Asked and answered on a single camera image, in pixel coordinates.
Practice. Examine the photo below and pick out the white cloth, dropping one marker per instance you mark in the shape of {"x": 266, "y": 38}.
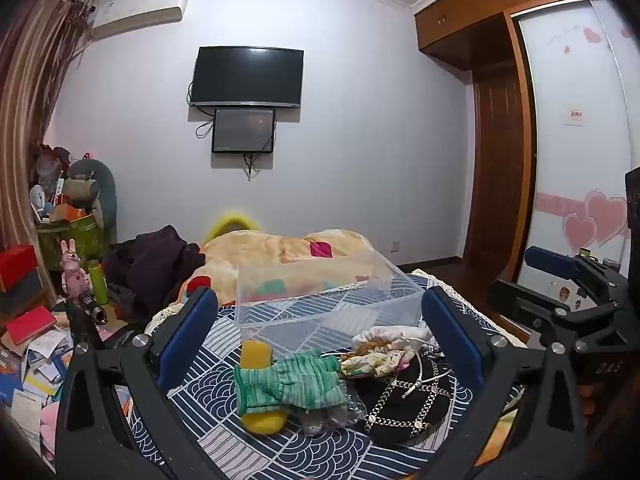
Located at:
{"x": 395, "y": 334}

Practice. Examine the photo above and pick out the green bag of clutter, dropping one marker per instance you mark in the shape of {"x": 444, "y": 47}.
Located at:
{"x": 75, "y": 242}

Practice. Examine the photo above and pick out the clear plastic storage box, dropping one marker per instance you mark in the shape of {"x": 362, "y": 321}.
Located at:
{"x": 320, "y": 305}

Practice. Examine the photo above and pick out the pink rabbit toy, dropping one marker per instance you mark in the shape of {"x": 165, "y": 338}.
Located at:
{"x": 74, "y": 270}

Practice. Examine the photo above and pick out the floral beige blanket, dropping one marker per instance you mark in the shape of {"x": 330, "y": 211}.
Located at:
{"x": 280, "y": 250}

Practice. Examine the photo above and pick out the pile of papers and books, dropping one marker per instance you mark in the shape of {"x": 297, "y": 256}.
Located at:
{"x": 35, "y": 375}

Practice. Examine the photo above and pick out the yellow sponge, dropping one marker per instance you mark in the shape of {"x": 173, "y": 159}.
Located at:
{"x": 257, "y": 357}

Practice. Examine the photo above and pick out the small black wall monitor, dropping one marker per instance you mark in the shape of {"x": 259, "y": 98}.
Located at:
{"x": 243, "y": 130}

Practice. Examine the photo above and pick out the small white fan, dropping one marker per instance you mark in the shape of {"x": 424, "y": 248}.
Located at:
{"x": 37, "y": 199}

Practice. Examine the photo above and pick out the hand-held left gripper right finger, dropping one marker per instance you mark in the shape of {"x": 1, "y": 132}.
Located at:
{"x": 450, "y": 327}

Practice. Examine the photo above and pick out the striped brown curtain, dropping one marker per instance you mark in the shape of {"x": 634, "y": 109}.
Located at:
{"x": 30, "y": 110}

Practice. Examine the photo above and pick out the red box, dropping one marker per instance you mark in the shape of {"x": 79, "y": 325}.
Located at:
{"x": 17, "y": 265}

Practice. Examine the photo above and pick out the blue white patterned bedsheet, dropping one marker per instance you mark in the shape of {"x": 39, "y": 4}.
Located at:
{"x": 215, "y": 400}

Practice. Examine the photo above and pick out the clear plastic bag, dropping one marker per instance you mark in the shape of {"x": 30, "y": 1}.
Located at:
{"x": 332, "y": 417}

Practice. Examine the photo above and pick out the yellow hat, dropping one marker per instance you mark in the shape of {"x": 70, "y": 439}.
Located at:
{"x": 232, "y": 220}

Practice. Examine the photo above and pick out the brown wooden door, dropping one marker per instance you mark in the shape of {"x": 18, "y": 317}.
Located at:
{"x": 495, "y": 170}

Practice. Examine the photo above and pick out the floral cloth doll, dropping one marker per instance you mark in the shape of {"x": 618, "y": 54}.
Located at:
{"x": 372, "y": 362}

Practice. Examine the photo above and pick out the green knitted glove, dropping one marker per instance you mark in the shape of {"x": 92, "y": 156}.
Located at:
{"x": 290, "y": 377}

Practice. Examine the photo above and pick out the pink heart stickers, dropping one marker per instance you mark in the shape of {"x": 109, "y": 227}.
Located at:
{"x": 602, "y": 220}

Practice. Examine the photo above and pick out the wooden wardrobe with sliding doors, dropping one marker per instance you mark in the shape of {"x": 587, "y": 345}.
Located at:
{"x": 565, "y": 85}

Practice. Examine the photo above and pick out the black wall television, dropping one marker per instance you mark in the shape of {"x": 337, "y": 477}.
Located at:
{"x": 247, "y": 75}

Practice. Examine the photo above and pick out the white air conditioner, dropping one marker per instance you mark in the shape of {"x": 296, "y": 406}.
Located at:
{"x": 135, "y": 15}

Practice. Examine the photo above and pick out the grey plush toy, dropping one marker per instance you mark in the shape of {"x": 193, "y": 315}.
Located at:
{"x": 97, "y": 185}

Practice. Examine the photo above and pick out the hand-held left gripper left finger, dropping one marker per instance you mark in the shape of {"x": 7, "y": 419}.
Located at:
{"x": 194, "y": 327}

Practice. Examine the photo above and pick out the green bottle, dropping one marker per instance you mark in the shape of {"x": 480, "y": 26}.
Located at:
{"x": 98, "y": 282}

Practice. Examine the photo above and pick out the wall socket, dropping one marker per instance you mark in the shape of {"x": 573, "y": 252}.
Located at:
{"x": 395, "y": 246}

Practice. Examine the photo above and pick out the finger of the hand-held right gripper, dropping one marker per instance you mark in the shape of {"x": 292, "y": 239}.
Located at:
{"x": 550, "y": 262}
{"x": 520, "y": 301}

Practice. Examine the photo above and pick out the dark clothes pile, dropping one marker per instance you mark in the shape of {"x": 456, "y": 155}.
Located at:
{"x": 150, "y": 265}

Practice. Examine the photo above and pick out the red book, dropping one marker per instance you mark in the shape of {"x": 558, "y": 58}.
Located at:
{"x": 30, "y": 324}

